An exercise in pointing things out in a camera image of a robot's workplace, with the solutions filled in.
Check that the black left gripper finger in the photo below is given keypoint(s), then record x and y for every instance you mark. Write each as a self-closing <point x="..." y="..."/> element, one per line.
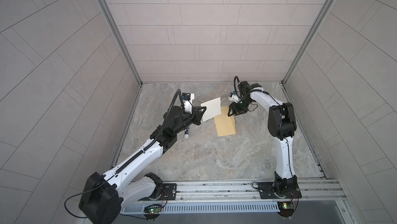
<point x="197" y="118"/>
<point x="200" y="109"/>

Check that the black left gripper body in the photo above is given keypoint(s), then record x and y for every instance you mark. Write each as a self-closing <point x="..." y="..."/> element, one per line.
<point x="184" y="121"/>

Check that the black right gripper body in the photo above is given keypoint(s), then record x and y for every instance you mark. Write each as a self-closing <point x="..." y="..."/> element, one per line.
<point x="241" y="106"/>

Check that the tan kraft envelope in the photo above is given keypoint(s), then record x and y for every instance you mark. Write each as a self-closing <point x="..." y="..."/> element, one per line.
<point x="225" y="125"/>

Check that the beige lined letter paper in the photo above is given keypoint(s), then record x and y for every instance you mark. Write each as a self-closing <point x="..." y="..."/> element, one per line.
<point x="213" y="108"/>

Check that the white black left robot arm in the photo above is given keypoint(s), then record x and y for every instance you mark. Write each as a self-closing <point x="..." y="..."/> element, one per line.
<point x="105" y="195"/>

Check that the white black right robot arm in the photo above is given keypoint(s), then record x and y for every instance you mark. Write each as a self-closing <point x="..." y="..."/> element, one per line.
<point x="282" y="126"/>

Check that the white glue stick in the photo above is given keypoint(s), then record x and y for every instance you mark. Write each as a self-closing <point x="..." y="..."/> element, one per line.
<point x="186" y="135"/>

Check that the left green circuit board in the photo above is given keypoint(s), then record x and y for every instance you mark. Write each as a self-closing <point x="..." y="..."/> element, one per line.
<point x="153" y="209"/>

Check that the green circuit board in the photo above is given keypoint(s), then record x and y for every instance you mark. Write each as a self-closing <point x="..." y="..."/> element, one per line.
<point x="153" y="209"/>
<point x="287" y="209"/>

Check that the right green circuit board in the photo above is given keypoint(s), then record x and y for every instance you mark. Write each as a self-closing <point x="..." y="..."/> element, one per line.
<point x="287" y="209"/>

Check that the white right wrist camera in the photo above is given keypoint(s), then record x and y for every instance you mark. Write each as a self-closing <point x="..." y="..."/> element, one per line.
<point x="234" y="97"/>

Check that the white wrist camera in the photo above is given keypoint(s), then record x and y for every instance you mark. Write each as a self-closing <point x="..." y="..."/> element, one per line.
<point x="188" y="97"/>
<point x="234" y="97"/>

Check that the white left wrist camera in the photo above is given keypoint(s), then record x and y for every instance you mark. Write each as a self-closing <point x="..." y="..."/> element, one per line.
<point x="188" y="97"/>

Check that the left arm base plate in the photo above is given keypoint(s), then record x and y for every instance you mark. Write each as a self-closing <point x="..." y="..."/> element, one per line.
<point x="168" y="191"/>

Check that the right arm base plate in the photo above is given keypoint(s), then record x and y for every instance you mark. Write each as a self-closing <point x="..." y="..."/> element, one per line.
<point x="274" y="190"/>

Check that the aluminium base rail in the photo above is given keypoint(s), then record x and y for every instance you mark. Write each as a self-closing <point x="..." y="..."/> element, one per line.
<point x="312" y="189"/>

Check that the right aluminium corner post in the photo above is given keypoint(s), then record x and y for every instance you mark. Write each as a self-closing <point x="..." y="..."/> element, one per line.
<point x="312" y="32"/>

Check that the aluminium corner post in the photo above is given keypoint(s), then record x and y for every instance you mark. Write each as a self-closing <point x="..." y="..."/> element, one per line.
<point x="118" y="38"/>
<point x="312" y="32"/>

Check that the left aluminium corner post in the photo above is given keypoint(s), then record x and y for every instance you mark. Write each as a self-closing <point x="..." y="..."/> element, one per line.
<point x="118" y="38"/>

